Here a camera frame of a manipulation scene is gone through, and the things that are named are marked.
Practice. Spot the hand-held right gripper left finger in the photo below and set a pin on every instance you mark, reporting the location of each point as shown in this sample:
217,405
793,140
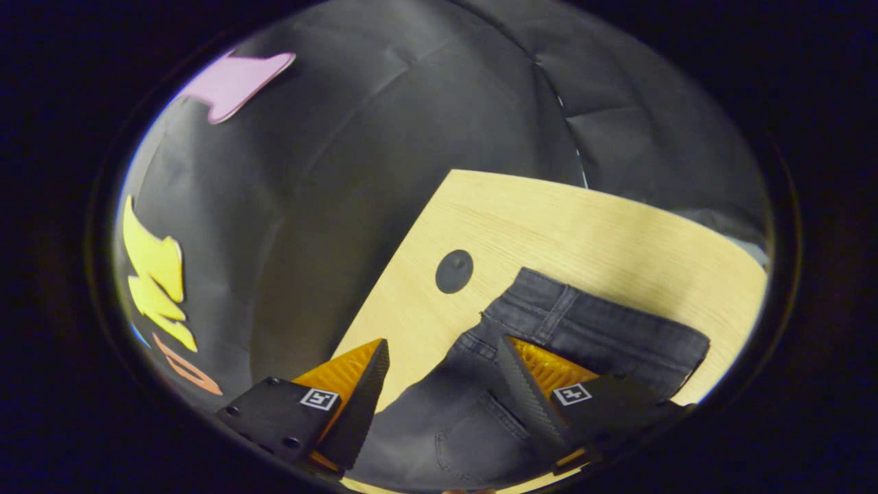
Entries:
360,418

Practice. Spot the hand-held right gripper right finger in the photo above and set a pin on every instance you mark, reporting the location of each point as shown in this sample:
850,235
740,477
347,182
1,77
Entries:
531,412

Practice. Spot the black backdrop cloth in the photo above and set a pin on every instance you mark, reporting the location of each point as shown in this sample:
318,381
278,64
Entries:
343,171

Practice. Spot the black jeans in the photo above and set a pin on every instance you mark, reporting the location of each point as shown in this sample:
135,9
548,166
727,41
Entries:
603,329

